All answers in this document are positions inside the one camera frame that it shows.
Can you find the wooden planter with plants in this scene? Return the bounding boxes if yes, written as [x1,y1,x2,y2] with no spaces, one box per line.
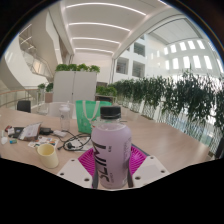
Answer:
[95,85,118,103]

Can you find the black charger block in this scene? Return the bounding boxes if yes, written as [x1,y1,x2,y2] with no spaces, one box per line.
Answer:
[39,127,54,136]

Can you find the lilac bottle with black cap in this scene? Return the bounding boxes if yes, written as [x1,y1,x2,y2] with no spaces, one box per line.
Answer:
[90,105,133,190]

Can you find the colourful sticker sheet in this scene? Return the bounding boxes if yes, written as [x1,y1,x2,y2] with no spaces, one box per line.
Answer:
[28,135,59,149]

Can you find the white planter with plants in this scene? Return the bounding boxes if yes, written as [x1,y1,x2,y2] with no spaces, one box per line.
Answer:
[37,82,54,104]

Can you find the clear plastic bottle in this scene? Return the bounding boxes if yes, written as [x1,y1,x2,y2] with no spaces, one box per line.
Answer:
[58,103,72,133]

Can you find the green plants on cabinet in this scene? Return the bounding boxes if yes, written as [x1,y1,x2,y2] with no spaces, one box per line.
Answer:
[54,63,101,74]

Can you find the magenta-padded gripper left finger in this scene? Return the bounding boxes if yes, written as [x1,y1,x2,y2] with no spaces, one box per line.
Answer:
[57,147,100,190]

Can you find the glass railing with wooden handrail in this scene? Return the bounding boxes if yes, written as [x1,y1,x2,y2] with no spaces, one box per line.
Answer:
[0,87,43,109]

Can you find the pale yellow mug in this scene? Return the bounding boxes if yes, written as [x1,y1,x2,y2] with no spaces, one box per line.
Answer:
[36,143,60,169]

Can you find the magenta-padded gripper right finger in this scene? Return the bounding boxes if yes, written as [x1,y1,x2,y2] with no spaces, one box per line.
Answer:
[126,144,170,189]

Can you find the white chair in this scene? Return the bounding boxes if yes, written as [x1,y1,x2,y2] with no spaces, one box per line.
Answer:
[46,101,77,119]

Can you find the black flat case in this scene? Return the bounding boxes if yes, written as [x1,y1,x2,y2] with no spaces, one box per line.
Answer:
[11,126,25,138]

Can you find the row of green hedge plants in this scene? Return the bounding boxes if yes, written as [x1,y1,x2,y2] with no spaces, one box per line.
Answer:
[111,71,224,148]

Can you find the green tote bag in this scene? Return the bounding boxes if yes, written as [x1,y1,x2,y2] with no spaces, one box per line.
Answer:
[75,99,113,135]

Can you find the white cabinet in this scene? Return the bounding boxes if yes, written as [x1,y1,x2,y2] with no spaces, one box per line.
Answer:
[52,70,99,104]

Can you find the black tangled cables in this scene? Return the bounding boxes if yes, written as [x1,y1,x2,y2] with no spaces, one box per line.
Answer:
[57,131,93,153]

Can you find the black chair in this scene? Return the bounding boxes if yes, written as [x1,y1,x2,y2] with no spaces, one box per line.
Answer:
[16,99,32,114]

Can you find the ceiling light strips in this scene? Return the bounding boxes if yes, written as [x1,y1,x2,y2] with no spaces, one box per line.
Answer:
[64,1,148,56]

